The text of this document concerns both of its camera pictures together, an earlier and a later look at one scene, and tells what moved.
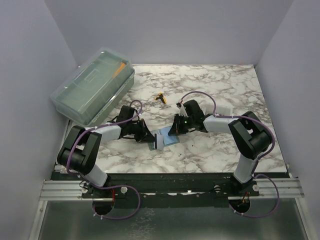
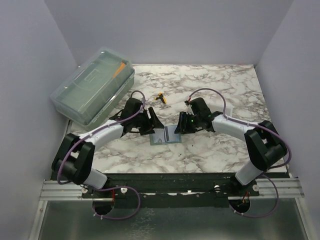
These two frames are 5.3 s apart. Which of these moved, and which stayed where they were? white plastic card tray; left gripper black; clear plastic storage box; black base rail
Moved: left gripper black
Stayed: white plastic card tray; black base rail; clear plastic storage box
